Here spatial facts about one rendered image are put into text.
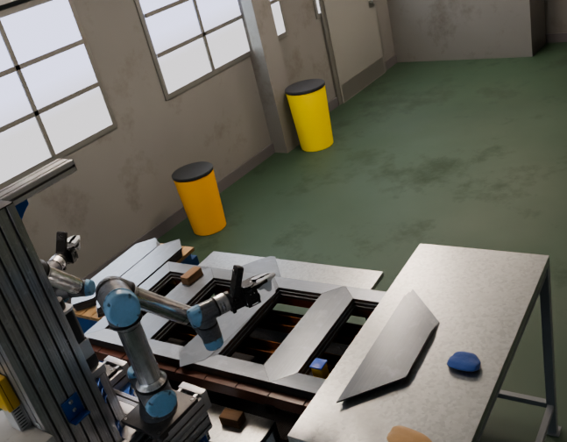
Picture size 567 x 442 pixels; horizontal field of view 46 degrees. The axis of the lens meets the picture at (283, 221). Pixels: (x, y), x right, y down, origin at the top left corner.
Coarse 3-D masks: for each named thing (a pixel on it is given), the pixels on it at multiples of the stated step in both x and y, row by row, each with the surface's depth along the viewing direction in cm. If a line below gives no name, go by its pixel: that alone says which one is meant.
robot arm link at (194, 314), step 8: (200, 304) 242; (208, 304) 241; (216, 304) 242; (192, 312) 239; (200, 312) 239; (208, 312) 240; (216, 312) 242; (192, 320) 239; (200, 320) 239; (208, 320) 241; (200, 328) 243
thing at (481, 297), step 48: (432, 288) 291; (480, 288) 283; (528, 288) 276; (432, 336) 263; (480, 336) 256; (336, 384) 251; (432, 384) 240; (480, 384) 234; (336, 432) 230; (384, 432) 225; (432, 432) 220
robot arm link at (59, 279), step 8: (48, 264) 273; (48, 272) 272; (56, 272) 279; (64, 272) 286; (56, 280) 279; (64, 280) 284; (72, 280) 289; (80, 280) 296; (88, 280) 300; (64, 288) 287; (72, 288) 290; (80, 288) 295; (88, 288) 298; (72, 296) 301; (80, 296) 302
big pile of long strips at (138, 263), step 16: (176, 240) 434; (128, 256) 430; (144, 256) 425; (160, 256) 420; (176, 256) 421; (112, 272) 416; (128, 272) 411; (144, 272) 406; (80, 304) 393; (96, 304) 384
